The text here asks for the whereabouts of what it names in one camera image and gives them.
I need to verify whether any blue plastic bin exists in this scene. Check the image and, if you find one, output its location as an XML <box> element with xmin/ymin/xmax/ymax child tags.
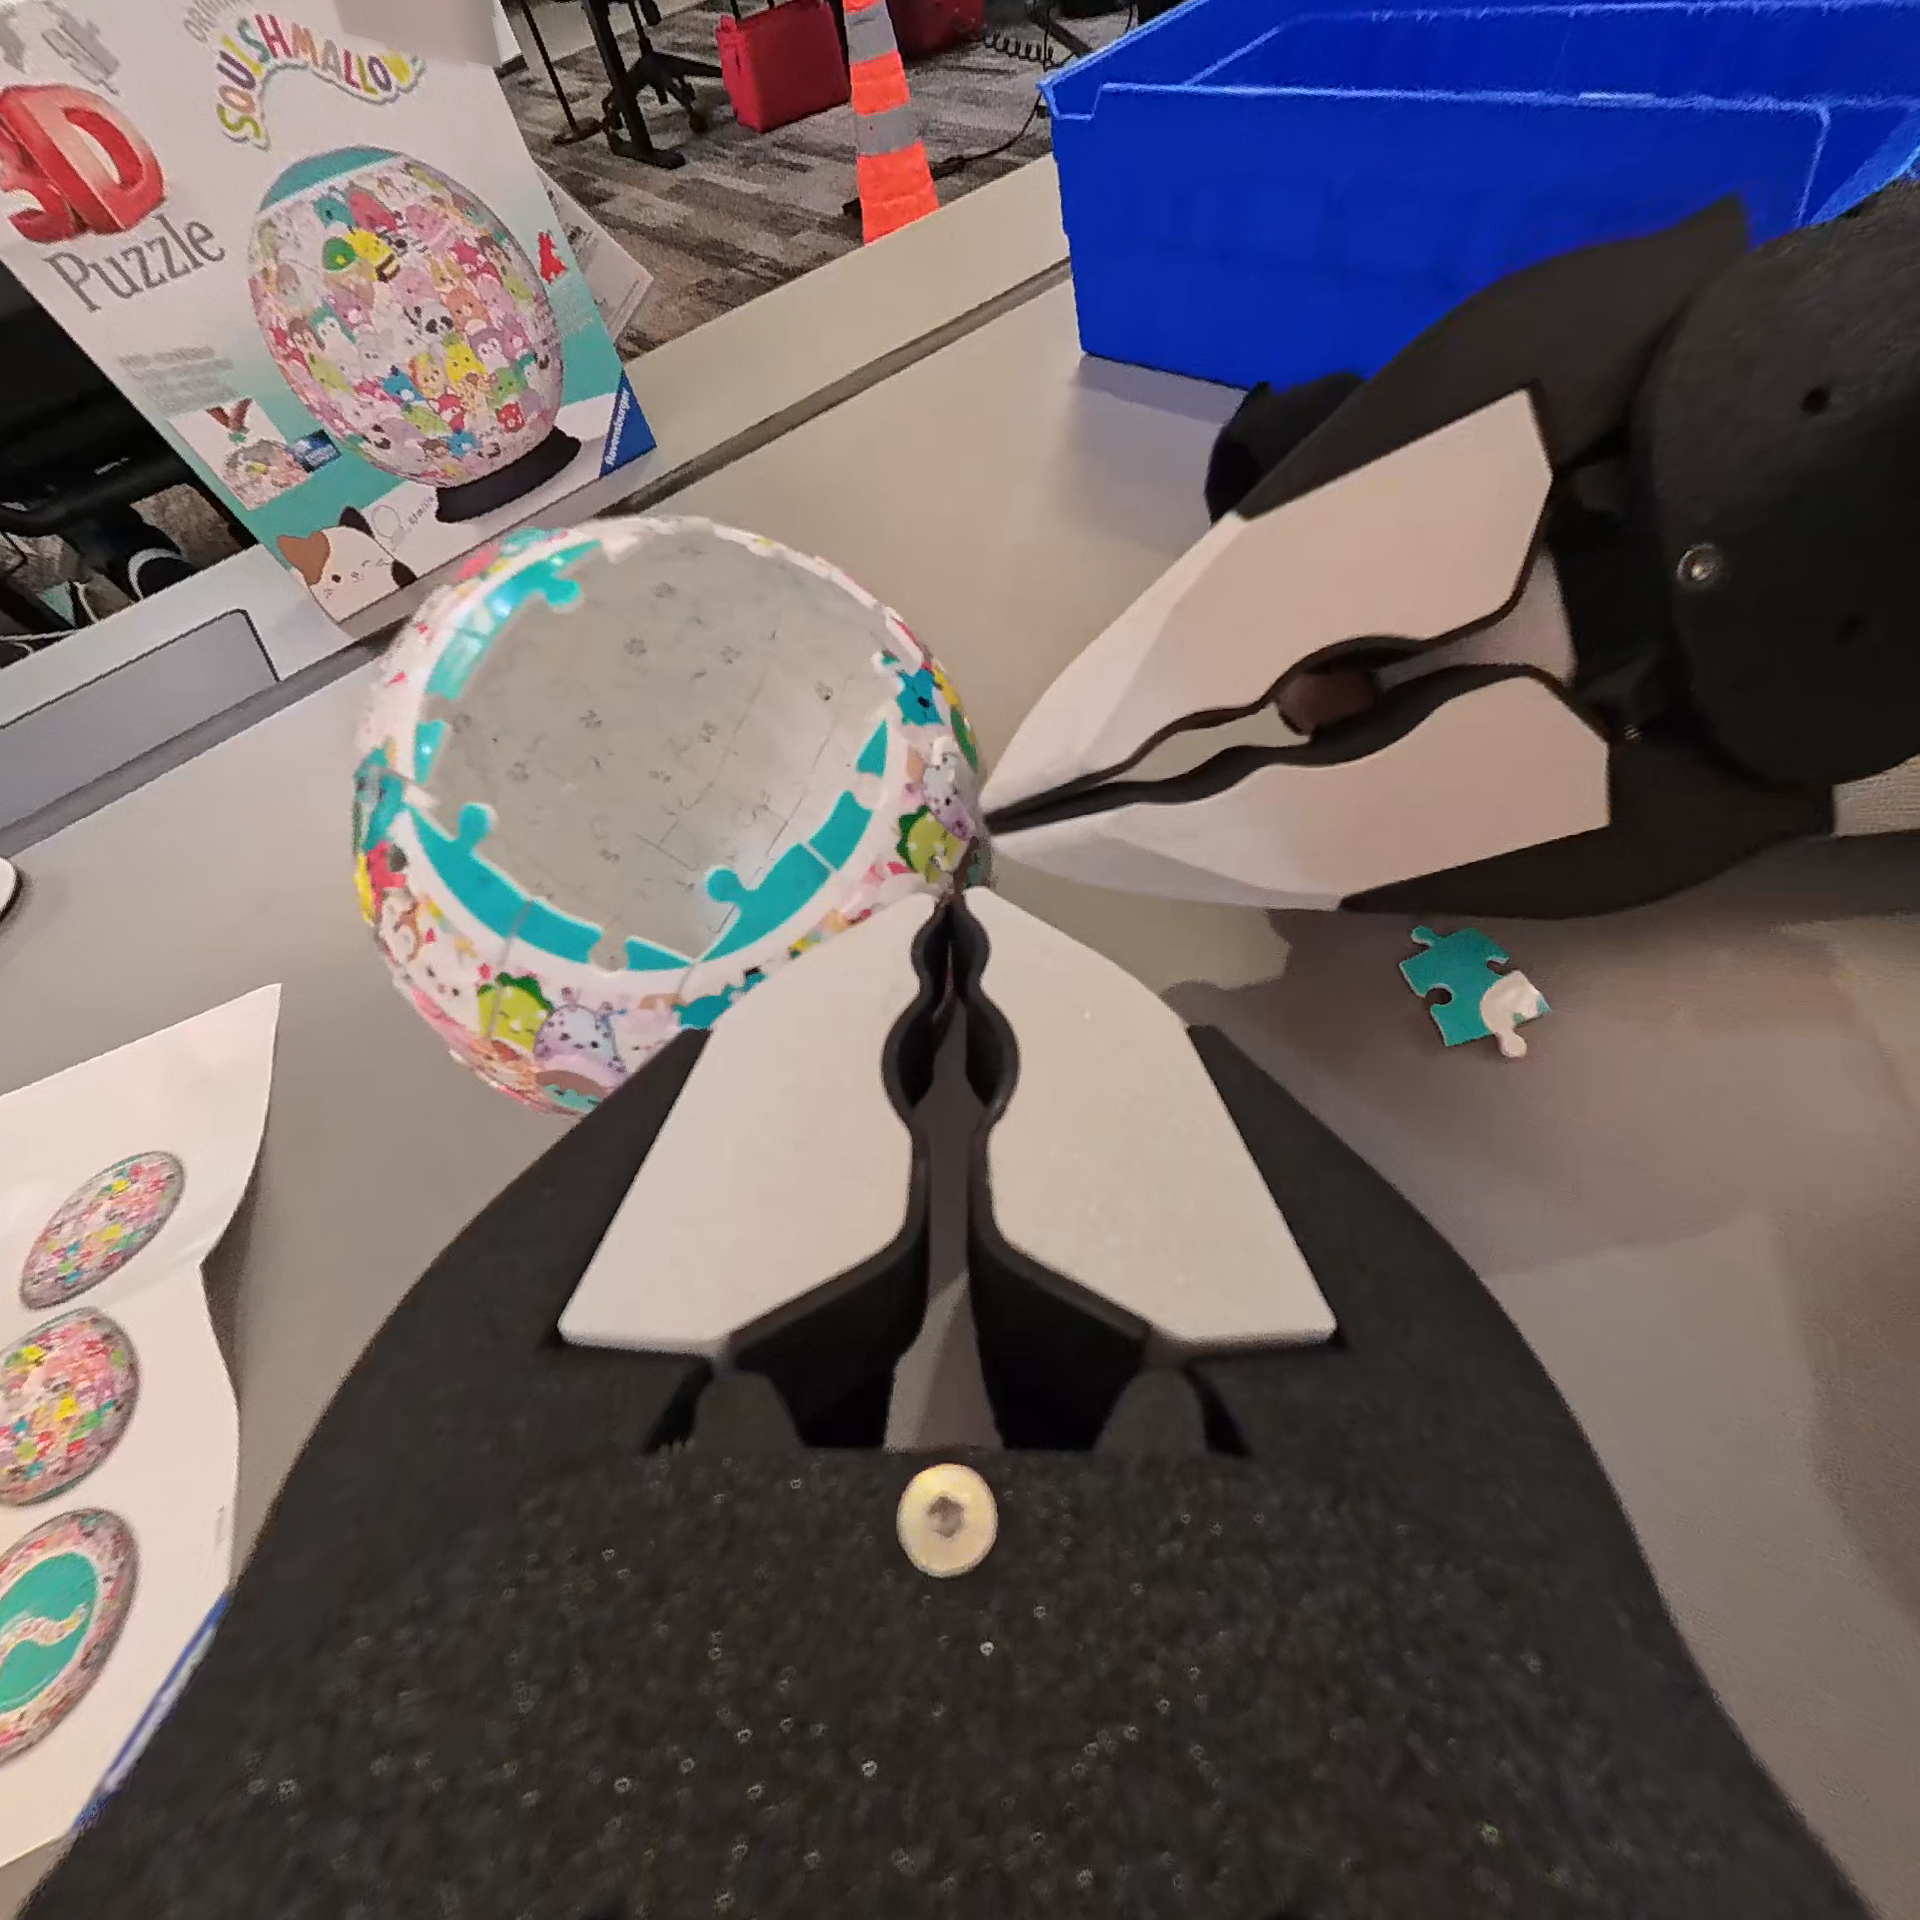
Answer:
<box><xmin>1040</xmin><ymin>0</ymin><xmax>1920</xmax><ymax>395</ymax></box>

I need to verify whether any orange and grey traffic cone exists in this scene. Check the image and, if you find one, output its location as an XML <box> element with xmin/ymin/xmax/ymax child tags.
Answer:
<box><xmin>838</xmin><ymin>0</ymin><xmax>941</xmax><ymax>246</ymax></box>

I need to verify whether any black office chair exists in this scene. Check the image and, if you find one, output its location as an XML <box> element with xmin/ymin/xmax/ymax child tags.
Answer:
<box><xmin>554</xmin><ymin>0</ymin><xmax>723</xmax><ymax>168</ymax></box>

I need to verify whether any colourful puzzle ball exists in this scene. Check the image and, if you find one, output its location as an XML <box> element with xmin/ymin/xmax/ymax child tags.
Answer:
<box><xmin>351</xmin><ymin>515</ymin><xmax>994</xmax><ymax>1120</ymax></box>

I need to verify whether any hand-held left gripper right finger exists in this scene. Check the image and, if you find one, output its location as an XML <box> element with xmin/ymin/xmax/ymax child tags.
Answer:
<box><xmin>960</xmin><ymin>885</ymin><xmax>1339</xmax><ymax>1448</ymax></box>

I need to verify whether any red plastic bin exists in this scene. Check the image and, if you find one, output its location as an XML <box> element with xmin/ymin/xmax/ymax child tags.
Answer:
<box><xmin>715</xmin><ymin>0</ymin><xmax>855</xmax><ymax>135</ymax></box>

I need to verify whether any puzzle ball box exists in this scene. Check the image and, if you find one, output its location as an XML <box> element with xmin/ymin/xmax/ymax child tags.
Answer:
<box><xmin>0</xmin><ymin>0</ymin><xmax>658</xmax><ymax>623</ymax></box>

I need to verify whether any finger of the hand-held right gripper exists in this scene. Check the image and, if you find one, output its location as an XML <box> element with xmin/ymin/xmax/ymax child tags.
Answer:
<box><xmin>983</xmin><ymin>667</ymin><xmax>1618</xmax><ymax>916</ymax></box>
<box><xmin>977</xmin><ymin>387</ymin><xmax>1583</xmax><ymax>819</ymax></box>

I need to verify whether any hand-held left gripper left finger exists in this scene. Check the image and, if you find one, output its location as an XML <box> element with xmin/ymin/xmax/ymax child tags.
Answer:
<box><xmin>557</xmin><ymin>900</ymin><xmax>950</xmax><ymax>1448</ymax></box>

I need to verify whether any teal puzzle piece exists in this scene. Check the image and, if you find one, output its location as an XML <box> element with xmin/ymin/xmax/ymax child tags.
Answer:
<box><xmin>1399</xmin><ymin>926</ymin><xmax>1551</xmax><ymax>1057</ymax></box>

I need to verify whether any printed instruction sheet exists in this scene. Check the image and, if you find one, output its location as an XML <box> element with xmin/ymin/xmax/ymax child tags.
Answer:
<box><xmin>0</xmin><ymin>982</ymin><xmax>283</xmax><ymax>1870</ymax></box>

